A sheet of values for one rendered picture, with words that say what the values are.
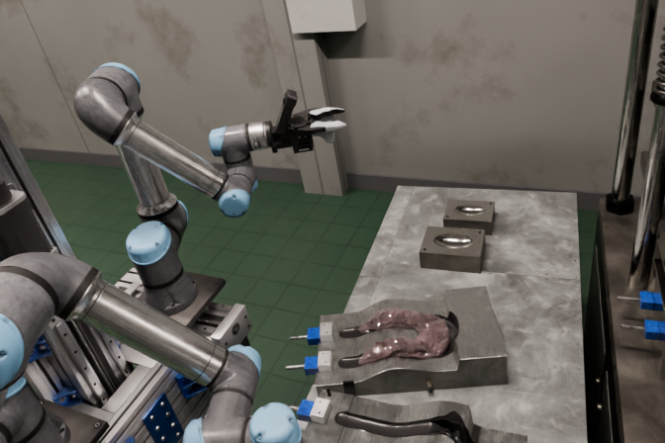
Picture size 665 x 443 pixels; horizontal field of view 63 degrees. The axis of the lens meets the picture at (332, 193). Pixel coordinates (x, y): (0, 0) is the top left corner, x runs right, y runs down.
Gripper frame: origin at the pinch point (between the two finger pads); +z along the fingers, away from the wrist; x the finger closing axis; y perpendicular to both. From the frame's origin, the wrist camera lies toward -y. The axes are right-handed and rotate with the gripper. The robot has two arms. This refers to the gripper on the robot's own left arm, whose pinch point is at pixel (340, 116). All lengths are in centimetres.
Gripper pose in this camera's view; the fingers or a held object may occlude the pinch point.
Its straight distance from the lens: 145.1
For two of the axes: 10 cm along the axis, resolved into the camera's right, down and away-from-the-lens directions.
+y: 1.5, 7.6, 6.3
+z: 9.9, -1.5, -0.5
